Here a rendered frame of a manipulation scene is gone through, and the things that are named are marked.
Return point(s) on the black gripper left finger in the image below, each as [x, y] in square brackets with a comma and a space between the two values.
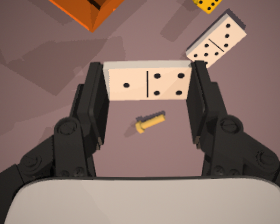
[71, 146]

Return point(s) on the yellow hex bolt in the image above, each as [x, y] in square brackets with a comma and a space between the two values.
[142, 125]

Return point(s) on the yellow die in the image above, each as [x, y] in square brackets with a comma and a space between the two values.
[207, 5]

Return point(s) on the orange bin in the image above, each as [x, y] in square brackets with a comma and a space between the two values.
[89, 13]

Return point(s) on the cream domino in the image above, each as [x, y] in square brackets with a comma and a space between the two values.
[216, 41]
[147, 80]

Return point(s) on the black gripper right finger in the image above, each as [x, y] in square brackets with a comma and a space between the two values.
[221, 136]

